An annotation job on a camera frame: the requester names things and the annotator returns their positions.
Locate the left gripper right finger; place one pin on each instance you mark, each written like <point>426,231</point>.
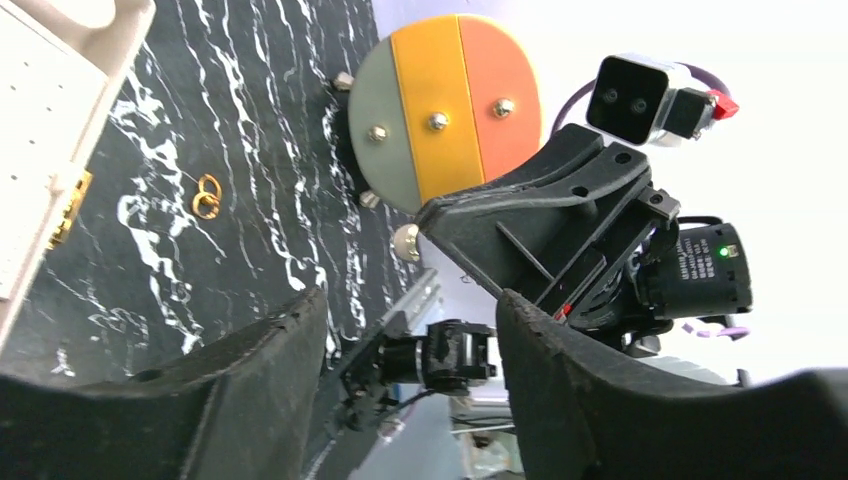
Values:
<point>585,411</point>

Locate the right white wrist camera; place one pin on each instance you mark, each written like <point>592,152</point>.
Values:
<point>640,101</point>

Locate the white cylinder with orange lid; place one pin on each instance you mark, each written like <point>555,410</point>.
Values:
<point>444,104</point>

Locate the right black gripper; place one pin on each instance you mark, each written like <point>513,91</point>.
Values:
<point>496,232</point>

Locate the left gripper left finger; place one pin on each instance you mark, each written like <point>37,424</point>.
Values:
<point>238,408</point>

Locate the pink jewelry box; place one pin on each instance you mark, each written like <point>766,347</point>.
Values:
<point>63,64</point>

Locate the gold double hoop earring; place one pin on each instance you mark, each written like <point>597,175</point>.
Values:
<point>207,201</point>

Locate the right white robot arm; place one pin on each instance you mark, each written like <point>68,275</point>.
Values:
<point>705,274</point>

